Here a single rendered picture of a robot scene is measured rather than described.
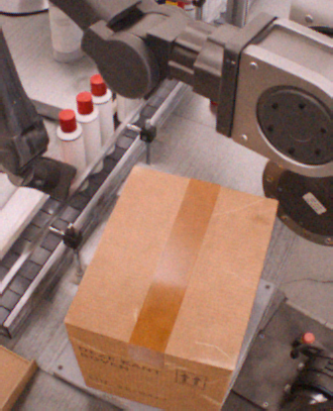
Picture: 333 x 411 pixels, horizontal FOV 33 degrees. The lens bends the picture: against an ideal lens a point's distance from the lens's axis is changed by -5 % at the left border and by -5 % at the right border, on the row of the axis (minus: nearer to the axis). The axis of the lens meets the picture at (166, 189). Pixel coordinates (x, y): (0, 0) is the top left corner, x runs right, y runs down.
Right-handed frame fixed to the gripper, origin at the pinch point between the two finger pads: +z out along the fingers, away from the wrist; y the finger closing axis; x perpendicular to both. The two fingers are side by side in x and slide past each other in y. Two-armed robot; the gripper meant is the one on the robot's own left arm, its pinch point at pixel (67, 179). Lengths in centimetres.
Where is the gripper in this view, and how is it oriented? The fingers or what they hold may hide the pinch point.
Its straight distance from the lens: 117.6
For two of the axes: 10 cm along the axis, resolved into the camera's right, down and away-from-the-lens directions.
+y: -9.0, -3.3, 2.8
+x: -3.3, 9.4, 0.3
